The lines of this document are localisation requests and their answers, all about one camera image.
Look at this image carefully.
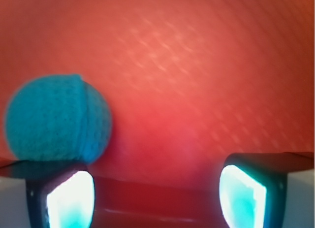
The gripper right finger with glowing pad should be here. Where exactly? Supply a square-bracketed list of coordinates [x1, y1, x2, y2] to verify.
[219, 152, 315, 228]

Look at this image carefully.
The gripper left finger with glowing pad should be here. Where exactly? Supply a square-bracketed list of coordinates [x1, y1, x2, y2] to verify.
[0, 161, 95, 228]

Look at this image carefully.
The red plastic tray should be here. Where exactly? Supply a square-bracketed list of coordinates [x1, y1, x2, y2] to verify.
[0, 0, 315, 228]

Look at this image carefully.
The blue foam ball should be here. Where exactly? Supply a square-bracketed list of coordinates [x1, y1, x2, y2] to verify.
[4, 74, 112, 163]

